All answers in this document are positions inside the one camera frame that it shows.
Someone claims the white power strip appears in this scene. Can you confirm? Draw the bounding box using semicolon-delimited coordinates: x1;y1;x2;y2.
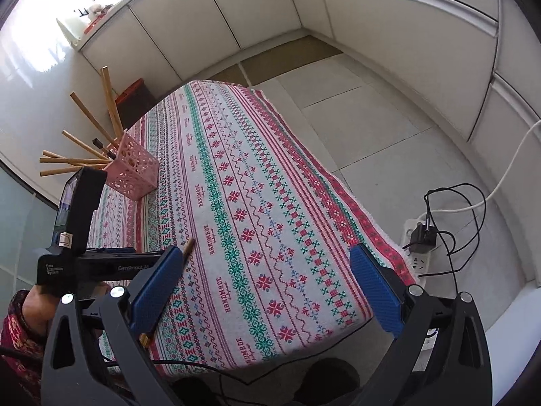
400;219;438;277

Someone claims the red black trash bin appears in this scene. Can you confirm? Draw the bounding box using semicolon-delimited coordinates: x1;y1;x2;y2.
116;78;157;129

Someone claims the white power cable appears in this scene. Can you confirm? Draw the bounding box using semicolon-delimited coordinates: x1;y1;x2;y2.
415;118;541;221

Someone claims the bamboo chopstick in basket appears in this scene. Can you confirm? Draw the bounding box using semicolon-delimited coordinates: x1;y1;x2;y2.
70;92;116;146

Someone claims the bamboo chopstick left pair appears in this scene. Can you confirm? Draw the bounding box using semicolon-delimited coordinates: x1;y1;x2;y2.
40;165;106;177

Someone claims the bamboo chopstick leaning upright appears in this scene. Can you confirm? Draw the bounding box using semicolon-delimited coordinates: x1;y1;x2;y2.
101;66;124;141

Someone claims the patterned tablecloth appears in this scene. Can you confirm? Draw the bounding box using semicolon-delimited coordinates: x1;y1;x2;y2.
89;81;416;379

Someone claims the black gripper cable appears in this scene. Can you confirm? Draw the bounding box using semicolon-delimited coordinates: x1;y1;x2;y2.
415;181;488;297

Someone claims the left forearm patterned sleeve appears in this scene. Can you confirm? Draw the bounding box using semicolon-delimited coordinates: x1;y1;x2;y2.
1;290;47;405

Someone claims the left hand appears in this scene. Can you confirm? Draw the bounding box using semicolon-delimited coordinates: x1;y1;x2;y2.
22;285;61;336

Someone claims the pink perforated basket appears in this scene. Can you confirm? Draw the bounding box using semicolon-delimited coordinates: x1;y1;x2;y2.
104;133;160;202

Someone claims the black chopstick in basket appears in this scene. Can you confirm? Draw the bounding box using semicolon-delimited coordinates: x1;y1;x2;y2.
93;138;116;159

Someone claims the black power adapter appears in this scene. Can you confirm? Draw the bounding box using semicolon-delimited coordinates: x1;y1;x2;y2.
406;223;438;254

